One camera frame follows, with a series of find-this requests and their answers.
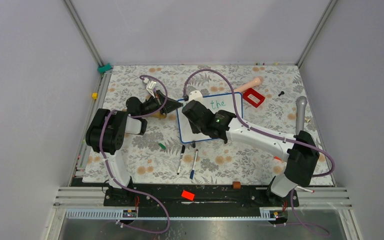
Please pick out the blue framed whiteboard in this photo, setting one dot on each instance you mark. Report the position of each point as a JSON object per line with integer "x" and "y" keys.
{"x": 215, "y": 103}

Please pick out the black whiteboard marker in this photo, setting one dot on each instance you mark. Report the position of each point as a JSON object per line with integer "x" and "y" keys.
{"x": 183, "y": 148}

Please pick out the floral patterned table mat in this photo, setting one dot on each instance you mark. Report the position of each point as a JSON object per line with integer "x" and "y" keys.
{"x": 218, "y": 163}

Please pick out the red rectangular frame block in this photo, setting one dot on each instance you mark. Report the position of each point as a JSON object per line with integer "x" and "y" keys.
{"x": 253, "y": 97}

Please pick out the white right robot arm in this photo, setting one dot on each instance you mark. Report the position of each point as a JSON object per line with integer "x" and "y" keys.
{"x": 298, "y": 151}

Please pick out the pink microphone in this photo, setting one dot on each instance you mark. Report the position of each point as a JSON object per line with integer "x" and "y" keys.
{"x": 256, "y": 81}

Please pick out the teal corner clamp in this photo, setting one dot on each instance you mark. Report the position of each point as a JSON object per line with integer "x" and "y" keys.
{"x": 103, "y": 69}

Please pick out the green marker cap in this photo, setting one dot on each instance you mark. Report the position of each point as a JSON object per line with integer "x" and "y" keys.
{"x": 162, "y": 146}

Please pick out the red flat card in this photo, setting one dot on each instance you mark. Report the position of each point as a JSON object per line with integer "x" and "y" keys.
{"x": 188, "y": 195}

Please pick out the red capped marker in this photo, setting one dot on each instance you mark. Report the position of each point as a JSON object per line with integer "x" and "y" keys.
{"x": 304, "y": 189}

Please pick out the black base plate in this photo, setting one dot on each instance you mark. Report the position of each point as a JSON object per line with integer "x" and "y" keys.
{"x": 161, "y": 200}

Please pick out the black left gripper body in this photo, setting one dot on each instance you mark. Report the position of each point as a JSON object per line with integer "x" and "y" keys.
{"x": 155, "y": 103}

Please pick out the silver microphone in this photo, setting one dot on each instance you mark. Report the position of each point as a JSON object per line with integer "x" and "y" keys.
{"x": 301, "y": 104}

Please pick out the brown small block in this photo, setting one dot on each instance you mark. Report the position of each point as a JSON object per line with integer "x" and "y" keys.
{"x": 236, "y": 185}

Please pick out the yellow small cube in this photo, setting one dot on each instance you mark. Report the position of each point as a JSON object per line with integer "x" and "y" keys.
{"x": 94, "y": 96}

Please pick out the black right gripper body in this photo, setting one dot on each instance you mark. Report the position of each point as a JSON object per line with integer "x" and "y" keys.
{"x": 196, "y": 128}

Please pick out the blue whiteboard marker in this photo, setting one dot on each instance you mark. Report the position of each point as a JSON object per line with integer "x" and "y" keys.
{"x": 194, "y": 163}

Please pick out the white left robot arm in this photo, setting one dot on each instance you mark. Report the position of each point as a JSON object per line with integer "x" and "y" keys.
{"x": 106, "y": 132}

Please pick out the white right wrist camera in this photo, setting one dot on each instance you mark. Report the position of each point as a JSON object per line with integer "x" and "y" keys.
{"x": 195, "y": 95}

